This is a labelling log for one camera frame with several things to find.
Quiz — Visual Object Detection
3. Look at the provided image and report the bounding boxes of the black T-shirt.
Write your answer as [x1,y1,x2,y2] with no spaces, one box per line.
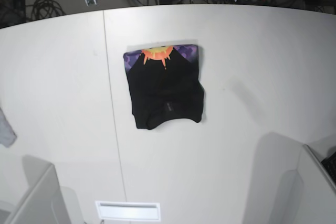
[123,44,205,130]

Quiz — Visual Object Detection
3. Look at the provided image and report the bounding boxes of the white partition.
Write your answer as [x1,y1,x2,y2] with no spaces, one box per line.
[1,154,84,223]
[268,145,335,223]

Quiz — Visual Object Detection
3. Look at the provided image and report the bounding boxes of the grey cloth at left edge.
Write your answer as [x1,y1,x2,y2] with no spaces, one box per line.
[0,109,17,148]

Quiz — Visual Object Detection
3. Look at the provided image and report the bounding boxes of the black keyboard at right edge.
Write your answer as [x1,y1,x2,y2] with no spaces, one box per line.
[321,153,336,183]

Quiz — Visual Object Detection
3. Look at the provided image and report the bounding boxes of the white partition lower right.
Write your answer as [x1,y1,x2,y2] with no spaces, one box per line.
[268,145,335,223]

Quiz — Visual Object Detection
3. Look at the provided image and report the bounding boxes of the white partition lower left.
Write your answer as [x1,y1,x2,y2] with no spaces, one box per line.
[1,154,84,223]

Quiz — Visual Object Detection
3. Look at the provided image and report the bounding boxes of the coiled black cable on floor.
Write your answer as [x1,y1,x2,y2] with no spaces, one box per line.
[30,0,66,22]

